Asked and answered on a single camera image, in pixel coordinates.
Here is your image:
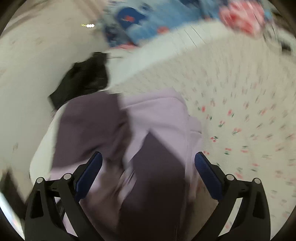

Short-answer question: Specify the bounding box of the red white patterned cloth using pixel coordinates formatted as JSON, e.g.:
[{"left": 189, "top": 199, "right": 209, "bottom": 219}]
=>
[{"left": 219, "top": 1, "right": 265, "bottom": 36}]

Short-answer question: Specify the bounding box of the blue whale print pillow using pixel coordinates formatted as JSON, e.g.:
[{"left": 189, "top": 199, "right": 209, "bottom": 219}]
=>
[{"left": 99, "top": 0, "right": 228, "bottom": 47}]

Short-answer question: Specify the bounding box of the black garment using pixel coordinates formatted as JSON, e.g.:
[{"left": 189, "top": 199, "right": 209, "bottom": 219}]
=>
[{"left": 49, "top": 52, "right": 108, "bottom": 110}]

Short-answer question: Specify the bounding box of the white striped quilt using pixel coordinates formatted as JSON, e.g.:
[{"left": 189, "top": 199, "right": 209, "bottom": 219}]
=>
[{"left": 107, "top": 20, "right": 233, "bottom": 90}]

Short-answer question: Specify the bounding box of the cherry print bed sheet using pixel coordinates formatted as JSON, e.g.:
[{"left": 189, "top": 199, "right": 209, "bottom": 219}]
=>
[{"left": 113, "top": 35, "right": 295, "bottom": 235}]

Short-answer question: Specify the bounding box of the lilac and purple garment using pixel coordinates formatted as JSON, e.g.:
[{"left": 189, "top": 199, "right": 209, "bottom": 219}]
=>
[{"left": 50, "top": 88, "right": 202, "bottom": 240}]

